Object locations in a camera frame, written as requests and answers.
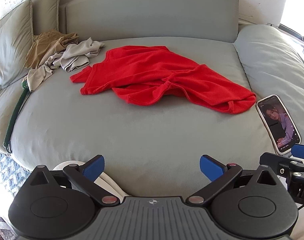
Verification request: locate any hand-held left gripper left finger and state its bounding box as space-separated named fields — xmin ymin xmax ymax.
xmin=30 ymin=155 xmax=119 ymax=205

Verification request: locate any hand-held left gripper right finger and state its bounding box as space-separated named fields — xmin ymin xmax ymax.
xmin=186 ymin=154 xmax=278 ymax=205

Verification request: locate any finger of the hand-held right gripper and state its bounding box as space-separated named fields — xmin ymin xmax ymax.
xmin=259 ymin=152 xmax=304 ymax=202
xmin=291 ymin=144 xmax=304 ymax=161

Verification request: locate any red shirt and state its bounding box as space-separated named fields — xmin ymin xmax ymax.
xmin=70 ymin=45 xmax=257 ymax=115

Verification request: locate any white curved object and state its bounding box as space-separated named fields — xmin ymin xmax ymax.
xmin=53 ymin=160 xmax=129 ymax=198

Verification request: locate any smartphone with white case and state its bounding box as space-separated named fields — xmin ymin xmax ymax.
xmin=256 ymin=94 xmax=302 ymax=155

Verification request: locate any grey sofa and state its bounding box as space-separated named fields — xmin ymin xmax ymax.
xmin=0 ymin=0 xmax=304 ymax=198

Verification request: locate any blue patterned rug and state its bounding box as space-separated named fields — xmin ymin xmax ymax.
xmin=0 ymin=150 xmax=30 ymax=218

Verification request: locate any light grey pillow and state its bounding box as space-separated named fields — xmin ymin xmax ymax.
xmin=233 ymin=24 xmax=304 ymax=153

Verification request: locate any grey garment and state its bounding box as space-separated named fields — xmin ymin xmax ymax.
xmin=27 ymin=37 xmax=105 ymax=92

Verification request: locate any brown garment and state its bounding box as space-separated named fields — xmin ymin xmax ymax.
xmin=25 ymin=29 xmax=80 ymax=69

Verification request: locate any window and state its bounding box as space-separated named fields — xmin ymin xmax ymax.
xmin=279 ymin=0 xmax=304 ymax=40

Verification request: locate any green strap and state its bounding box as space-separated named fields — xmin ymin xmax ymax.
xmin=3 ymin=79 xmax=30 ymax=153

